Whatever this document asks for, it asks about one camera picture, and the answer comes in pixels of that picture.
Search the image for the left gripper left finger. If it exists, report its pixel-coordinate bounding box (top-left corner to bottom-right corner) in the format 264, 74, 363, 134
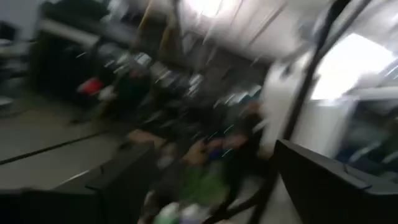
0, 143, 157, 224

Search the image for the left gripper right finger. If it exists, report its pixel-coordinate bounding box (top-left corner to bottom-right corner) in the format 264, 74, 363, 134
273, 139, 398, 224

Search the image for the green paint bottle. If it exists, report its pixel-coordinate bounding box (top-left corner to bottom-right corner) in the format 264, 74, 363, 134
180, 167, 231, 207

